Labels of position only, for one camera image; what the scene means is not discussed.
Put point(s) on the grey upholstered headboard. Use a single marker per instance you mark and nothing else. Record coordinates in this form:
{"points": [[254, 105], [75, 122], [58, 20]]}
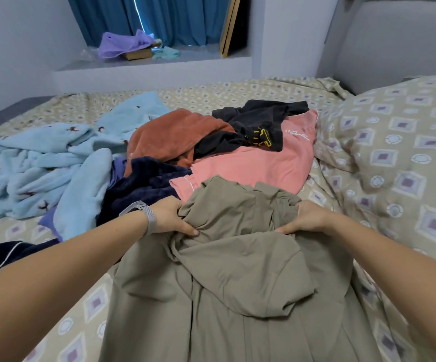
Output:
{"points": [[406, 45]]}

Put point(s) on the pink shirt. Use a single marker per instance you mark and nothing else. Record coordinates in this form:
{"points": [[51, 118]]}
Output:
{"points": [[259, 166]]}

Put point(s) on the teal small item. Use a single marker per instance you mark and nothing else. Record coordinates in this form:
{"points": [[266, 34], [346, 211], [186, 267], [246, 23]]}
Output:
{"points": [[166, 53]]}

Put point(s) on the person's left forearm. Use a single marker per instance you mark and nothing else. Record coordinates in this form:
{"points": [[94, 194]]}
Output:
{"points": [[52, 282]]}

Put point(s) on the purple cloth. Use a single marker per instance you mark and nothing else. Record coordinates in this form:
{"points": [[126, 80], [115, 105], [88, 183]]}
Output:
{"points": [[124, 43]]}

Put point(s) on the patterned beige pillow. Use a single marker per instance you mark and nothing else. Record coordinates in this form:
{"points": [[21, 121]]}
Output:
{"points": [[406, 162]]}

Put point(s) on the bed with patterned beige sheet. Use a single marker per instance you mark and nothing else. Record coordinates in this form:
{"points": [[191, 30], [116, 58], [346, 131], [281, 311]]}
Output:
{"points": [[225, 94]]}

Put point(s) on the navy velvet garment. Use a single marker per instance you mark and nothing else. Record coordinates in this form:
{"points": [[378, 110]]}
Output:
{"points": [[139, 188]]}

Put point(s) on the person's right forearm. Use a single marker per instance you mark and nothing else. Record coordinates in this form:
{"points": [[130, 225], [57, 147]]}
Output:
{"points": [[406, 275]]}

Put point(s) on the purple-blue garment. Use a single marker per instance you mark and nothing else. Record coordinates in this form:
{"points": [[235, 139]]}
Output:
{"points": [[118, 171]]}

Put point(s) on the small wooden box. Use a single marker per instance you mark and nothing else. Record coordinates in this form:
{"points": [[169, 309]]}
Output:
{"points": [[139, 54]]}

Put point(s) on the leaning wooden picture frames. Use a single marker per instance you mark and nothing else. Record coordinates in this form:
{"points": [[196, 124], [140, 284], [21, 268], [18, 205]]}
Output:
{"points": [[233, 26]]}

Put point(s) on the clear plastic bag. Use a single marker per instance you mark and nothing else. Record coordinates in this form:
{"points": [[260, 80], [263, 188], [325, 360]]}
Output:
{"points": [[90, 55]]}

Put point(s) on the person's left hand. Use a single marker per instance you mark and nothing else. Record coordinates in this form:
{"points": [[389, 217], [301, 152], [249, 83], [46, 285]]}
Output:
{"points": [[171, 217]]}

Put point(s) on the grey band wristwatch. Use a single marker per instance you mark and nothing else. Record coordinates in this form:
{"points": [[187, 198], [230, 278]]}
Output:
{"points": [[141, 215]]}

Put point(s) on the person's right hand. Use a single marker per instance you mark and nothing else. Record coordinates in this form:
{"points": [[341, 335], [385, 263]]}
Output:
{"points": [[310, 219]]}

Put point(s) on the blue curtain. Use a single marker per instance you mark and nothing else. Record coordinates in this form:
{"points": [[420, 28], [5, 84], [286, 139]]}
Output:
{"points": [[180, 17]]}

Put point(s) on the light blue fleece garment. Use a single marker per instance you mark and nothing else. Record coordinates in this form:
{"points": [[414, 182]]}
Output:
{"points": [[82, 196]]}

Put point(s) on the black garment yellow print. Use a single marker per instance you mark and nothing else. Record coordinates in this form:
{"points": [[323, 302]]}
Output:
{"points": [[252, 120]]}

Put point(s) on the olive green trousers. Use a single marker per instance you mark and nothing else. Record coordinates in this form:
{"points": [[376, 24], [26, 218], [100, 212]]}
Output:
{"points": [[240, 290]]}

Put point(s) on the rust brown garment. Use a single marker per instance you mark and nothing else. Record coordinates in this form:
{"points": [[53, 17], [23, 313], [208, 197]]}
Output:
{"points": [[169, 135]]}

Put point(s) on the light blue fleece pajama pants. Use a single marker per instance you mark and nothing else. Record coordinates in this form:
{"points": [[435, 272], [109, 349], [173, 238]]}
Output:
{"points": [[29, 166]]}

